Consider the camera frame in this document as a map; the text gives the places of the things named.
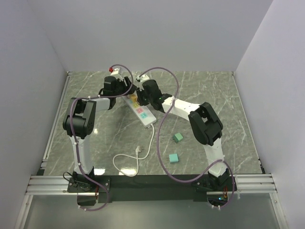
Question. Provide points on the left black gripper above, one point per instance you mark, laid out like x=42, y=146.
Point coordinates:
x=122, y=82

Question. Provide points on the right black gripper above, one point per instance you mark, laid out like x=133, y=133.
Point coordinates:
x=139, y=93

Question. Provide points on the white power strip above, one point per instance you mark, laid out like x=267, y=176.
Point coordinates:
x=142, y=112

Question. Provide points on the green charger plug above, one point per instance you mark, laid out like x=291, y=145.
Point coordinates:
x=177, y=137

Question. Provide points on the teal charger plug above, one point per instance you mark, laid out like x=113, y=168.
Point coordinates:
x=173, y=158

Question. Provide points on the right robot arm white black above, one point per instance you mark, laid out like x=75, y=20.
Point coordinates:
x=205, y=124

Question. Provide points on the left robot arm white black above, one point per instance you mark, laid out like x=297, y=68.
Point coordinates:
x=80, y=115

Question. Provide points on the yellow charger plug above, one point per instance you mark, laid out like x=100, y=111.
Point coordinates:
x=133, y=98

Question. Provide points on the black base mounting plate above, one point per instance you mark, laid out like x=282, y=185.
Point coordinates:
x=161, y=187

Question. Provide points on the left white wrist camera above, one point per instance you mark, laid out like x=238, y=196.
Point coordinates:
x=116, y=72

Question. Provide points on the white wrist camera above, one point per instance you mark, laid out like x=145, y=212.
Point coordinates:
x=142, y=78
x=116, y=72

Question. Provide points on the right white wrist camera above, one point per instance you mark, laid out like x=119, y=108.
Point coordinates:
x=142, y=78

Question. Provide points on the aluminium rail frame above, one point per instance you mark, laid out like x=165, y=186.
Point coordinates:
x=247, y=184

